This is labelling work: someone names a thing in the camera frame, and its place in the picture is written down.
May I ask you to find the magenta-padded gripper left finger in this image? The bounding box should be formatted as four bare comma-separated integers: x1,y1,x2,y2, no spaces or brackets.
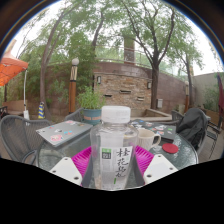
49,145,94,188

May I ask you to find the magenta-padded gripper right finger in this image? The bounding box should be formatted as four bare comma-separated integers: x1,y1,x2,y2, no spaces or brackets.
133,144,179,186

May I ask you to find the clear white-capped drink bottle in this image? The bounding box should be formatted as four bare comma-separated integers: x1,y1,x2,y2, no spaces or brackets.
89,105,139,191

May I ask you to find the flat round red coaster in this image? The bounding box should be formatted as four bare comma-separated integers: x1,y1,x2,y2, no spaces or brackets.
161,142,180,155

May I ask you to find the white ceramic mug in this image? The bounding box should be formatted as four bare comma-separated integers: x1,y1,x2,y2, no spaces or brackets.
136,128,162,152

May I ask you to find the silver laptop with stickers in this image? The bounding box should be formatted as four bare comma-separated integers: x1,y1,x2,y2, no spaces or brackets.
35,119,94,148

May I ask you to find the black backpack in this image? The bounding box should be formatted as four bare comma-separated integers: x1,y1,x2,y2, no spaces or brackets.
175,108,208,151

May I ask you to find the blue yellow striped cone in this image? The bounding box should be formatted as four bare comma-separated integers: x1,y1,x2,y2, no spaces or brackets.
37,101,46,120

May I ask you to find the green plant in blue pot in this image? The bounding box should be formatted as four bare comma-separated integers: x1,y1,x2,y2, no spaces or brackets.
76,85,106,126

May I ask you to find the forked dark tree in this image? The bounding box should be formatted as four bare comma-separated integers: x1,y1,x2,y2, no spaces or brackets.
116,0,178,110

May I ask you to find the maroon folded umbrella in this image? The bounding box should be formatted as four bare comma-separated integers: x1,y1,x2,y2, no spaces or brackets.
216,73,224,116

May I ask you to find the orange patio umbrella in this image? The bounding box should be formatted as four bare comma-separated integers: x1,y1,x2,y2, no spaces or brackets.
0,56,31,121

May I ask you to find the wooden globe lamp post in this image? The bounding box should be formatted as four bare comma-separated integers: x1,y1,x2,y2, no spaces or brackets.
68,57,80,114

